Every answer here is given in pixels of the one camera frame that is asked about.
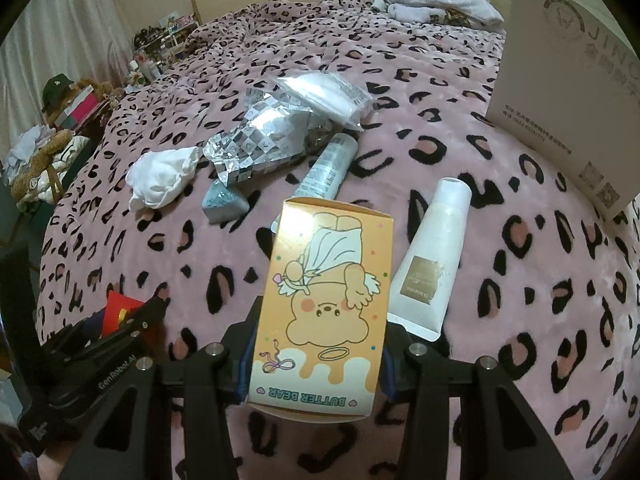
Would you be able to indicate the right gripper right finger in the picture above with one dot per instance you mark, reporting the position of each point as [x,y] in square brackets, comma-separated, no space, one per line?
[501,436]

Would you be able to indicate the silver checkered foil bag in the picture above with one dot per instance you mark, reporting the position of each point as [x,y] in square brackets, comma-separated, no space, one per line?
[275,130]

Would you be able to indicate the clear bag of cotton pads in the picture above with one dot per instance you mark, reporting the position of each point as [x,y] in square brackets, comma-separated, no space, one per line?
[329,95]

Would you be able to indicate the white cylindrical spray bottle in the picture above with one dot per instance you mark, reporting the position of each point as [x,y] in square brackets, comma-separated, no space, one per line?
[329,171]

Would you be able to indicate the cluttered side shelf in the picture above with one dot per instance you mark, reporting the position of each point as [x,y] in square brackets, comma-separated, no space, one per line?
[158,47]

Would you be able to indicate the pink leopard print blanket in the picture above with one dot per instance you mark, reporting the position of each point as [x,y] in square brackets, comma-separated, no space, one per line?
[546,286]

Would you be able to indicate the red house-shaped box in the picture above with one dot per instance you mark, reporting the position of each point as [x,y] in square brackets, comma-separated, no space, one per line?
[117,309]

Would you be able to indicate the beige wooden headboard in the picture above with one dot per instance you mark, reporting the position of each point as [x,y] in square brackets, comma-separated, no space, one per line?
[196,12]

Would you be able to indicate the folded white towel clothes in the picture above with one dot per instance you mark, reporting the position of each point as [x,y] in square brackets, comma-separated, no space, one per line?
[477,14]

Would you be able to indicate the white JINCE cardboard box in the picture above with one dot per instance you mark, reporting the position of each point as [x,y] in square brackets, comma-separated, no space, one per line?
[568,88]

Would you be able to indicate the crumpled white cloth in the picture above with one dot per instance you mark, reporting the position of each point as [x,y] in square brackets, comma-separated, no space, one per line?
[157,178]

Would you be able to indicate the green cap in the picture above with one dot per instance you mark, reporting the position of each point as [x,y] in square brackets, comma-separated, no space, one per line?
[54,92]

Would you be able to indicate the white cream tube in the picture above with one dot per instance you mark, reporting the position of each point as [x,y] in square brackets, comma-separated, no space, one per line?
[422,286]

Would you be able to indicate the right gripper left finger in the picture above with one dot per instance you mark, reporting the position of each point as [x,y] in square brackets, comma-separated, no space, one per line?
[130,436]

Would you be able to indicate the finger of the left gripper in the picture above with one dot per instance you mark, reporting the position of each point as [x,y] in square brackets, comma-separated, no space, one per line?
[84,338]

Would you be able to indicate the small blue-grey pouch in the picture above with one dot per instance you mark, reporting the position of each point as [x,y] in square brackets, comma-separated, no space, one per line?
[221,204]

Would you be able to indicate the orange Butter Bear box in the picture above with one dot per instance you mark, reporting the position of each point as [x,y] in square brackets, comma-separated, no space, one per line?
[321,328]

